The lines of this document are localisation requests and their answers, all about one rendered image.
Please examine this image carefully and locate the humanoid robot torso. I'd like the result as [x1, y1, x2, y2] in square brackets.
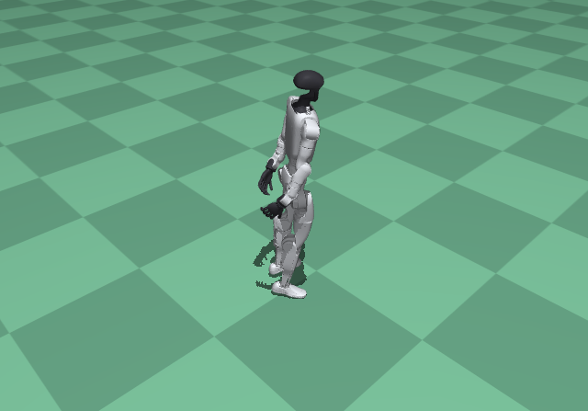
[281, 98, 320, 190]

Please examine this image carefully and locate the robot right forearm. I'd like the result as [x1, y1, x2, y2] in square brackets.
[279, 165, 311, 206]

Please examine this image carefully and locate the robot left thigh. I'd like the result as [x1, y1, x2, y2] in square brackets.
[273, 167, 295, 232]

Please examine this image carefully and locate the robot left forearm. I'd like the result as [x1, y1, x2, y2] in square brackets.
[267, 134, 286, 169]

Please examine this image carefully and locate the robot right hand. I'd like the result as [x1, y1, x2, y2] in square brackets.
[260, 194, 288, 220]

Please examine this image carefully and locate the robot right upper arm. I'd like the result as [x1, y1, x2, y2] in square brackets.
[295, 119, 320, 171]

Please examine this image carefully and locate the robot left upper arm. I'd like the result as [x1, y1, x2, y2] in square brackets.
[281, 96, 299, 140]

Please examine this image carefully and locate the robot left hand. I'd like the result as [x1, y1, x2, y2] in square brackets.
[258, 159, 276, 195]

